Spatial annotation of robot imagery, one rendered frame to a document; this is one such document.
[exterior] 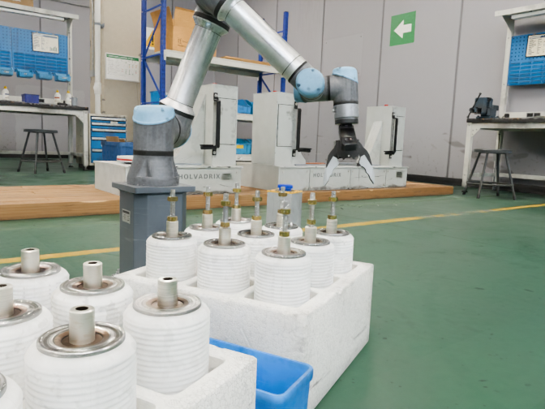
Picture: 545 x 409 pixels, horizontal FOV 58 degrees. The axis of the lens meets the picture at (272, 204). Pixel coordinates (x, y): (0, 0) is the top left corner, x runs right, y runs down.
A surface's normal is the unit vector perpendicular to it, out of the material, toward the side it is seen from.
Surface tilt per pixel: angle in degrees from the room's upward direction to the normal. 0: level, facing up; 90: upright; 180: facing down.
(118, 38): 90
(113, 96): 90
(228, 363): 0
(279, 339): 90
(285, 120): 90
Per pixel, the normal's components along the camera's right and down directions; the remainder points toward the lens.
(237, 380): 0.88, 0.10
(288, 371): -0.47, 0.06
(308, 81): -0.11, 0.12
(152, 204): 0.61, 0.13
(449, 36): -0.79, 0.04
